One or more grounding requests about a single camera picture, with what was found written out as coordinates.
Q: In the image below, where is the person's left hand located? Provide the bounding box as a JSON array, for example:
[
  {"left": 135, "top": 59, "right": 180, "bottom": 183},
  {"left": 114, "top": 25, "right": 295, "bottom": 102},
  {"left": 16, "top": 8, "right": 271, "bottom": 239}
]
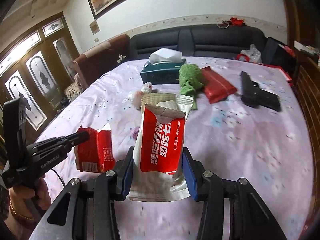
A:
[{"left": 9, "top": 175, "right": 52, "bottom": 217}]

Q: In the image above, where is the red torn cigarette pack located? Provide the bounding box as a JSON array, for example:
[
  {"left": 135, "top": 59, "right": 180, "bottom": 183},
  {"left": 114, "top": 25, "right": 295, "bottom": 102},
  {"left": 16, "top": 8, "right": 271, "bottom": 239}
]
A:
[{"left": 74, "top": 123, "right": 116, "bottom": 173}]

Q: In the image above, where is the red gift box lid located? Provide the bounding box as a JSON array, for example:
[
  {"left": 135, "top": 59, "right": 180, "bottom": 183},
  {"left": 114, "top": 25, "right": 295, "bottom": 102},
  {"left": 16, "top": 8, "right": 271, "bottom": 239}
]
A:
[{"left": 260, "top": 63, "right": 292, "bottom": 83}]

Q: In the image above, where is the lilac floral tablecloth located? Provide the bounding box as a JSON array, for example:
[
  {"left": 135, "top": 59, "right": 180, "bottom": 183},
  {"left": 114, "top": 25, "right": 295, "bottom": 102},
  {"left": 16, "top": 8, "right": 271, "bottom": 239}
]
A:
[{"left": 39, "top": 57, "right": 313, "bottom": 239}]

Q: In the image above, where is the red ribbon on sofa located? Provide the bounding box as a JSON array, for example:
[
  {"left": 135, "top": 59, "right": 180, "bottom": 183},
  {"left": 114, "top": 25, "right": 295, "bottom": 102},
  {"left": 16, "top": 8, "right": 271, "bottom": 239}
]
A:
[{"left": 216, "top": 17, "right": 246, "bottom": 29}]

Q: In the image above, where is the red white wet wipe pack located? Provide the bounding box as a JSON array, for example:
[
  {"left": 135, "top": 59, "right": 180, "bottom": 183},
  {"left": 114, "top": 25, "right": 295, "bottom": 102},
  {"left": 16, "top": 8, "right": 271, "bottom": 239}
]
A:
[{"left": 129, "top": 93, "right": 194, "bottom": 202}]

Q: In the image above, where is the green knitted cloth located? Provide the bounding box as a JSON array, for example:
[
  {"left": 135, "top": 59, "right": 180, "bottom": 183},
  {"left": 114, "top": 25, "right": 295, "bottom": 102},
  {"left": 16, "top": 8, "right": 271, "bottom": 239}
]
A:
[{"left": 179, "top": 64, "right": 204, "bottom": 110}]

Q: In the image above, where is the black cable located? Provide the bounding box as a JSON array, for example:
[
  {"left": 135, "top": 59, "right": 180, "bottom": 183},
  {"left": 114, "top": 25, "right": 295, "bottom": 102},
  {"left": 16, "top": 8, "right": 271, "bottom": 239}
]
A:
[{"left": 51, "top": 168, "right": 66, "bottom": 188}]

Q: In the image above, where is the dark green tissue box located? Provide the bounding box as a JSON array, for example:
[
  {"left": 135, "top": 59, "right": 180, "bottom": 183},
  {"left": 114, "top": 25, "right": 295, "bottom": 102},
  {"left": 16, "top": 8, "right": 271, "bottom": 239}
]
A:
[{"left": 140, "top": 48, "right": 186, "bottom": 85}]

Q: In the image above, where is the black toy pistol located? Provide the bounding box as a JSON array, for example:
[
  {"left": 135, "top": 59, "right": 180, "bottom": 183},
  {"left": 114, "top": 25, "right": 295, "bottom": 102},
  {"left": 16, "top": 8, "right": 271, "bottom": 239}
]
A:
[{"left": 240, "top": 72, "right": 281, "bottom": 112}]

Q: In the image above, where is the red flat pouch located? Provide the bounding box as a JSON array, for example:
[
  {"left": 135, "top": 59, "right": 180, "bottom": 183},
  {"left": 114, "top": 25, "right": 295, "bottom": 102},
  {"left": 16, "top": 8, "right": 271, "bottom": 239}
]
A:
[{"left": 201, "top": 66, "right": 238, "bottom": 104}]

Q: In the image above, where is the wooden glass panel door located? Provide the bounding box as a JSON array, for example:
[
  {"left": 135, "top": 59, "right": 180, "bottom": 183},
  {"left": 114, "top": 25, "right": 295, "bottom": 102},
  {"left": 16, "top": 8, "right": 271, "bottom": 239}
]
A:
[{"left": 1, "top": 12, "right": 79, "bottom": 142}]

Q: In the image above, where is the white plastic bag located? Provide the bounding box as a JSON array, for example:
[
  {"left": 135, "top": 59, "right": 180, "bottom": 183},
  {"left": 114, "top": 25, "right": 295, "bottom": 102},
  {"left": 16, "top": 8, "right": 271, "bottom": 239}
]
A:
[{"left": 241, "top": 44, "right": 262, "bottom": 63}]

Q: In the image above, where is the black leather sofa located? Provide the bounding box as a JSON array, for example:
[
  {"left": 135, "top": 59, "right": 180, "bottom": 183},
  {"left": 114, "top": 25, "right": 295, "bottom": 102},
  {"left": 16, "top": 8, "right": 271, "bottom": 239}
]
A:
[{"left": 129, "top": 24, "right": 296, "bottom": 67}]

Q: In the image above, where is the brown red armchair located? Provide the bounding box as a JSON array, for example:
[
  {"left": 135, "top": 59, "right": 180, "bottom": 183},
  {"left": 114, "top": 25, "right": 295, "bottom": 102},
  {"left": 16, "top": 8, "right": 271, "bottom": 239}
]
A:
[{"left": 73, "top": 34, "right": 130, "bottom": 89}]

